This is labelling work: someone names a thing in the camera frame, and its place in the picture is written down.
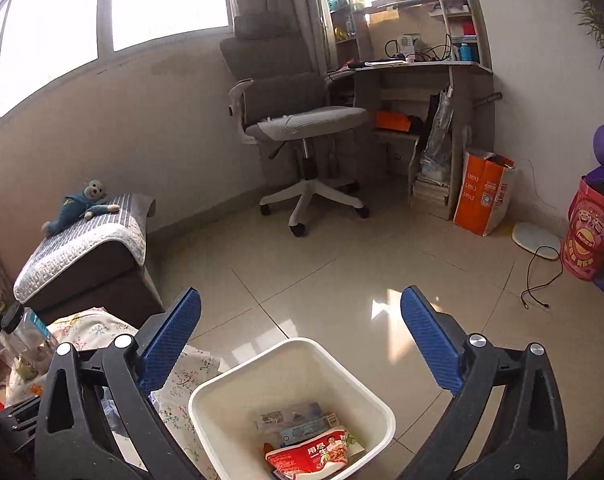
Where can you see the white plastic trash bin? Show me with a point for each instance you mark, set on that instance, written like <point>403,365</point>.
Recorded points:
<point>222,395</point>

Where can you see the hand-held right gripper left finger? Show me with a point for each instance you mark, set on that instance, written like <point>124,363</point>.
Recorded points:
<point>169,337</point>

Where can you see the large window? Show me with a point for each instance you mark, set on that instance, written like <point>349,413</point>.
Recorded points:
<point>157,0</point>

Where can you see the red gift bag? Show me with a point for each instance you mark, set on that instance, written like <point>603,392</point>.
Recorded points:
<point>589,235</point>

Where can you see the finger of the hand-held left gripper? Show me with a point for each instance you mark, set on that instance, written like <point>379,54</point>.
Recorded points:
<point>19,412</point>

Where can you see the white bathroom scale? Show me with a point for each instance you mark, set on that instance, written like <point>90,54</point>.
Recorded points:
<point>536,240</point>

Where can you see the blue stuffed monkey toy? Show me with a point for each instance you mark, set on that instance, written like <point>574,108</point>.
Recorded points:
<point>74,207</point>

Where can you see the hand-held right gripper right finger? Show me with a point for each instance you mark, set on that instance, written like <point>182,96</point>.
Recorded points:
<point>431,345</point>

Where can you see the blue bottle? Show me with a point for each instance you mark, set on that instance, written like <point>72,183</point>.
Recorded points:
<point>465,51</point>

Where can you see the blue and white packet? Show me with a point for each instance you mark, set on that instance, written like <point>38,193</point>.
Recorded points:
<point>304,431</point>

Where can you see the white desktop device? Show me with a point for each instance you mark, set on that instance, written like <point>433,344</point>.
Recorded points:
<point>407,44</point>

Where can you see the red snack packet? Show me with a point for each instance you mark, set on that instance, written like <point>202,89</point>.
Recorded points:
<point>307,460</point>

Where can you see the grey office chair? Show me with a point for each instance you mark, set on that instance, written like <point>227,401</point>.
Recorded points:
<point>282,90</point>

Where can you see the dark grey ottoman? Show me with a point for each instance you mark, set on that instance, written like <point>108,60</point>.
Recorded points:
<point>97,285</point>

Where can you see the grey computer desk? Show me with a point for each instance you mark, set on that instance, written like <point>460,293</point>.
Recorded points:
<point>421,67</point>

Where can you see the white quilted mat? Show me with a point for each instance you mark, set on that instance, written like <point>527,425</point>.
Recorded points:
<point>82,245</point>

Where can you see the clear plastic bag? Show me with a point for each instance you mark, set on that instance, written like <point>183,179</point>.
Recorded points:
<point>436,140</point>

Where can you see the orange paper bag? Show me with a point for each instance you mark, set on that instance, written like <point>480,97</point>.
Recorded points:
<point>481,195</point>

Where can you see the orange box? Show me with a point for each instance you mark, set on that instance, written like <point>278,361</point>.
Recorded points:
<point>391,121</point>

